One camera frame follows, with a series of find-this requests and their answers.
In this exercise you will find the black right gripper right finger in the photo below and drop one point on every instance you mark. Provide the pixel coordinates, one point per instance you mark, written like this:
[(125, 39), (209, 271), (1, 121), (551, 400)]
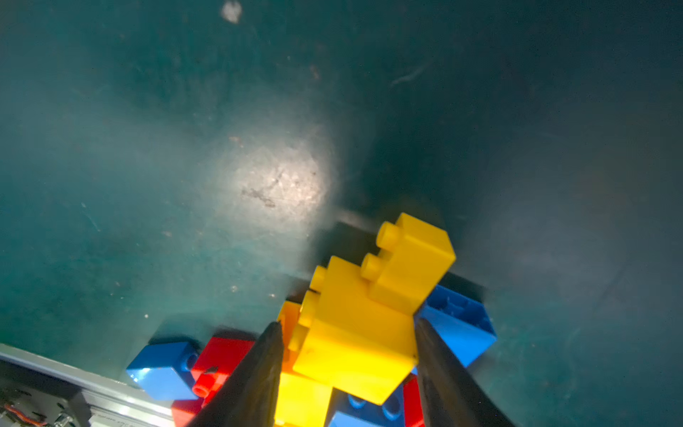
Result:
[(449, 394)]

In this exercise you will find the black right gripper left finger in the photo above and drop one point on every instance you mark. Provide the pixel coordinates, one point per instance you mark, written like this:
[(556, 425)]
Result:
[(249, 396)]

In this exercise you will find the red lego right brick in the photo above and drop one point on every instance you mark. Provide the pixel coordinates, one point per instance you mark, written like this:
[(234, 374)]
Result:
[(413, 410)]

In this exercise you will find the red lego long lower brick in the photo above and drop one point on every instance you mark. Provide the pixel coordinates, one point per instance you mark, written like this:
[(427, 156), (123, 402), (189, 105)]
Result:
[(216, 363)]

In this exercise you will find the red lego bottom brick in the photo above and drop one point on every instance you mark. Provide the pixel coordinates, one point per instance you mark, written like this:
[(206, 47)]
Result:
[(184, 411)]

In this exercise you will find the blue lego middle brick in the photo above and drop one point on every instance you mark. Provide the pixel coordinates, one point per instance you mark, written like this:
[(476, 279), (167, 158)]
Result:
[(461, 322)]

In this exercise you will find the blue lego bottom brick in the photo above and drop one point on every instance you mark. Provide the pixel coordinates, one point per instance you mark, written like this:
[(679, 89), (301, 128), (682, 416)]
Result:
[(163, 371)]

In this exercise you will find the blue lego underside brick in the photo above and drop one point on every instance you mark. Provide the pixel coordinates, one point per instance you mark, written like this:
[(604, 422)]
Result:
[(348, 410)]

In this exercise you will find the yellow lego long brick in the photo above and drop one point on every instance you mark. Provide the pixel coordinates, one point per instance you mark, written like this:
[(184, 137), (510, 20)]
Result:
[(346, 340)]

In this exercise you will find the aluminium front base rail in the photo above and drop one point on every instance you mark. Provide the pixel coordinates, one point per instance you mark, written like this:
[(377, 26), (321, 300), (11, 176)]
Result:
[(36, 391)]

